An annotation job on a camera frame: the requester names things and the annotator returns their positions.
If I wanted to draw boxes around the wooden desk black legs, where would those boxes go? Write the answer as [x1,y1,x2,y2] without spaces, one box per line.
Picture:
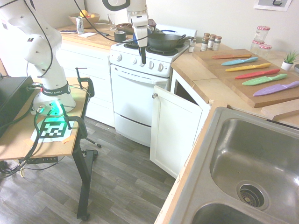
[0,77,99,220]

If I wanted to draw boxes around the yellow knife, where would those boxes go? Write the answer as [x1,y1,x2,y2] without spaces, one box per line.
[225,63,271,72]

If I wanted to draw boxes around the white electric stove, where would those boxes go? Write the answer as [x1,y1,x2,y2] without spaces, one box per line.
[108,24,198,147]

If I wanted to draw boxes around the purple knife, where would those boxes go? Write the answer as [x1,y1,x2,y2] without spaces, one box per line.
[253,81,299,97]

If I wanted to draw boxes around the desk height control panel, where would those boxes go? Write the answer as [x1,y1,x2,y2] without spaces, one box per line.
[25,156,58,164]

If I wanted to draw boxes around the glass salt shaker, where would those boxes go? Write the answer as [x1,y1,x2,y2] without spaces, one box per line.
[188,37,197,53]

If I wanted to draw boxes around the dark brown dish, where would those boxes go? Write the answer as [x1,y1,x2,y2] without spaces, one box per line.
[116,22,134,33]

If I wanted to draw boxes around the large wooden cutting board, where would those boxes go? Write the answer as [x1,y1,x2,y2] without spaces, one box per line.
[192,49,299,108]

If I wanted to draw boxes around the clear drinking glass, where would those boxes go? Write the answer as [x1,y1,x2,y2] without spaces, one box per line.
[107,13,117,31]

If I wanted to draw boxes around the white corner cabinet frame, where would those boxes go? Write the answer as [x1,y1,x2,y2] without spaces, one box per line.
[170,69,212,117]

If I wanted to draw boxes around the small wooden board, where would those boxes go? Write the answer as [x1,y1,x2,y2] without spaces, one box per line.
[260,102,299,121]

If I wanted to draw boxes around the orange knife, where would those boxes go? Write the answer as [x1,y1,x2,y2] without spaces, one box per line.
[212,54,252,60]

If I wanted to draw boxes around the black C clamp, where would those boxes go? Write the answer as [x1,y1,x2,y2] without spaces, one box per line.
[75,67,95,98]
[60,104,102,149]

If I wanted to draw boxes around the grey shapes poster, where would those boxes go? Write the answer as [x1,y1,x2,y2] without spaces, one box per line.
[254,0,293,12]

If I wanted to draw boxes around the small spiky plant white pot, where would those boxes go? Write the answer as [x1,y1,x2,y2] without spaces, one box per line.
[280,50,299,71]

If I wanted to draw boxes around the black white marker sheet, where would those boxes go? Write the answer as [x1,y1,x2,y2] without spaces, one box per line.
[30,118,77,144]

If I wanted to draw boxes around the red knife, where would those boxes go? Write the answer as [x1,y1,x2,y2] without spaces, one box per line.
[235,69,280,80]

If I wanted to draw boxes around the white drink can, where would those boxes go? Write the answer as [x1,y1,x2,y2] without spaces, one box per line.
[76,16,85,35]

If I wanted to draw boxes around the black control box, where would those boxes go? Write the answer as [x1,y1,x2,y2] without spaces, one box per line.
[0,76,36,138]

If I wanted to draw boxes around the teal knife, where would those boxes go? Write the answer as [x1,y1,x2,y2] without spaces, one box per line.
[221,57,259,66]

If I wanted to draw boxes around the white base cabinet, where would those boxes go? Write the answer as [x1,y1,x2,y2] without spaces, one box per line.
[56,41,115,128]

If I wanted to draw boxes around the green knife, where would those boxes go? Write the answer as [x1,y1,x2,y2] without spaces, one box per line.
[242,73,288,86]

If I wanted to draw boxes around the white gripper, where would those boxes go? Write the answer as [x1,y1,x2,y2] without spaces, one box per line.
[133,25,149,64]

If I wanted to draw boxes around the white cabinet door with knob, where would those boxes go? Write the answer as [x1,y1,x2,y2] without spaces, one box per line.
[149,85,203,179]

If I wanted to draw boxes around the wooden fruit bowl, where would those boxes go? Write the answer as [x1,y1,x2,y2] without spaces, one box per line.
[68,13,100,29]

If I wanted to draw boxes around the blue kettle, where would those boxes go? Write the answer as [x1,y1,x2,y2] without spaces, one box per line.
[132,20,157,45]

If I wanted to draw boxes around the black wok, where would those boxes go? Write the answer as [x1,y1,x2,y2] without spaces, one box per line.
[147,34,194,51]

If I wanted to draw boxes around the stainless steel sink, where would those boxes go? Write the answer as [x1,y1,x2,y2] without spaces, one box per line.
[163,106,299,224]

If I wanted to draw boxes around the glass jar red checkered lid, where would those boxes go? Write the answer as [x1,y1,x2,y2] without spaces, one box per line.
[250,39,266,55]
[254,25,271,44]
[258,43,273,59]

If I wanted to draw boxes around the black tape roll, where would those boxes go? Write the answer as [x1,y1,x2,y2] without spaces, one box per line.
[114,31,127,43]

